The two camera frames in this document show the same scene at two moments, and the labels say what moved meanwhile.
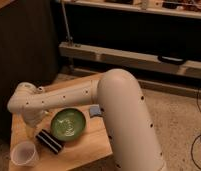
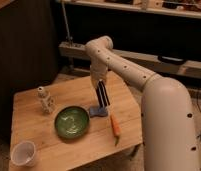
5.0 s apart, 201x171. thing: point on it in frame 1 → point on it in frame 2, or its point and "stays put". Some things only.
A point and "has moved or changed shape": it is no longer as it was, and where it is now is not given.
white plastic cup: x=24 y=153 stays put
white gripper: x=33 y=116 → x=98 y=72
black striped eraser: x=50 y=141 has moved or changed shape
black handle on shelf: x=166 y=59 stays put
